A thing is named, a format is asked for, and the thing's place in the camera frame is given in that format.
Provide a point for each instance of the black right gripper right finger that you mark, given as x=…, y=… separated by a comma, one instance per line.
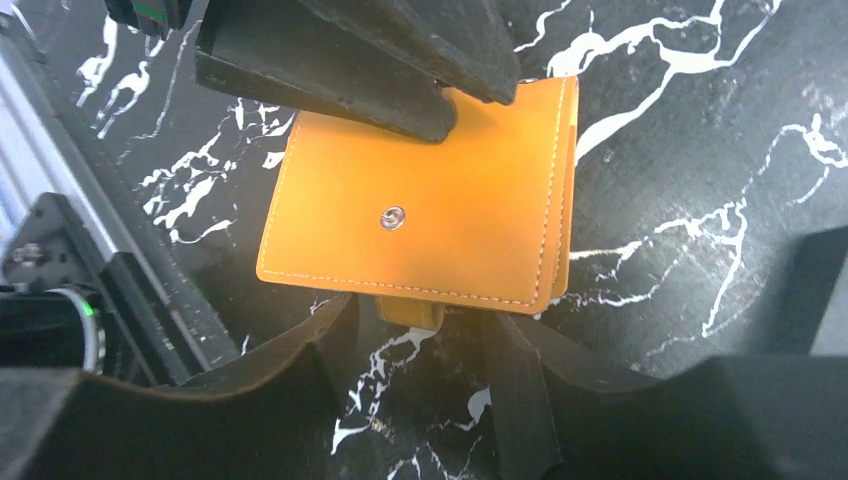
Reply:
x=562, y=411

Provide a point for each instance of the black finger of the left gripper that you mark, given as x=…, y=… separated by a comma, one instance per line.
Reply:
x=463, y=44
x=281, y=53

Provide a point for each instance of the orange leather card holder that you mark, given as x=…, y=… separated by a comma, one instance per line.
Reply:
x=480, y=220

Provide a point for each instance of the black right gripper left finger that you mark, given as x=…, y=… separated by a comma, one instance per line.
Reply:
x=268, y=414

